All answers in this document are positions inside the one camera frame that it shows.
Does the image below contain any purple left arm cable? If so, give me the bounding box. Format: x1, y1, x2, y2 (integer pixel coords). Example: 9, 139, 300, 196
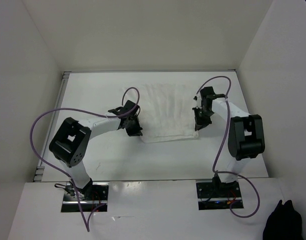
29, 86, 141, 232

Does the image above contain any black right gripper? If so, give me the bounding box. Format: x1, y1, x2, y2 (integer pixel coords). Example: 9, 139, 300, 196
194, 106, 215, 131

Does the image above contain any white pleated skirt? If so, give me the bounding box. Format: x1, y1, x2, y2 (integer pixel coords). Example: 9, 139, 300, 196
136, 83, 199, 144

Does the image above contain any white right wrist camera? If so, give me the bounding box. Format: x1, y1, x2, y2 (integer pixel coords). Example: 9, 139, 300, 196
193, 93, 202, 110

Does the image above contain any dark folded garment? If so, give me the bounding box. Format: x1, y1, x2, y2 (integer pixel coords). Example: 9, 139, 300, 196
263, 200, 304, 240

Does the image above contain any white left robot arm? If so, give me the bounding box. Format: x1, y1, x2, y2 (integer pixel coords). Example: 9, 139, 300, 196
49, 100, 142, 200

